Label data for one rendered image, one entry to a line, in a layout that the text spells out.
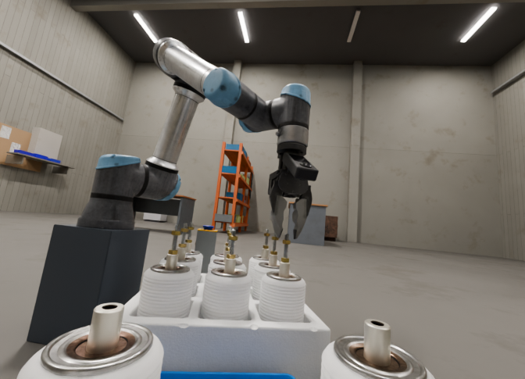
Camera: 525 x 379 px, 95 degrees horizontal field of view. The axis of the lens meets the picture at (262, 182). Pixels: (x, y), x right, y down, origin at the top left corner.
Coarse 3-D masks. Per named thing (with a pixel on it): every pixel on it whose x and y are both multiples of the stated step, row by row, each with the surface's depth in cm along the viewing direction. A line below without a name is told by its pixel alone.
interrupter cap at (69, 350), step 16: (64, 336) 20; (80, 336) 20; (128, 336) 21; (144, 336) 21; (48, 352) 17; (64, 352) 18; (80, 352) 18; (112, 352) 19; (128, 352) 19; (144, 352) 19; (48, 368) 16; (64, 368) 16; (80, 368) 16; (96, 368) 16; (112, 368) 17
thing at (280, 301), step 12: (264, 276) 51; (264, 288) 49; (276, 288) 47; (288, 288) 47; (300, 288) 48; (264, 300) 49; (276, 300) 47; (288, 300) 47; (300, 300) 48; (264, 312) 48; (276, 312) 47; (288, 312) 47; (300, 312) 48
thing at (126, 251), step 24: (72, 240) 66; (96, 240) 65; (120, 240) 68; (144, 240) 79; (48, 264) 65; (72, 264) 64; (96, 264) 64; (120, 264) 69; (48, 288) 64; (72, 288) 63; (96, 288) 62; (120, 288) 70; (48, 312) 63; (72, 312) 62; (48, 336) 62
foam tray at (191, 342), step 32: (128, 320) 40; (160, 320) 41; (192, 320) 42; (224, 320) 44; (256, 320) 45; (320, 320) 48; (192, 352) 40; (224, 352) 41; (256, 352) 42; (288, 352) 43; (320, 352) 44
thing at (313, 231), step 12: (288, 204) 555; (312, 204) 508; (288, 216) 657; (312, 216) 506; (324, 216) 503; (288, 228) 506; (312, 228) 502; (324, 228) 499; (300, 240) 500; (312, 240) 498
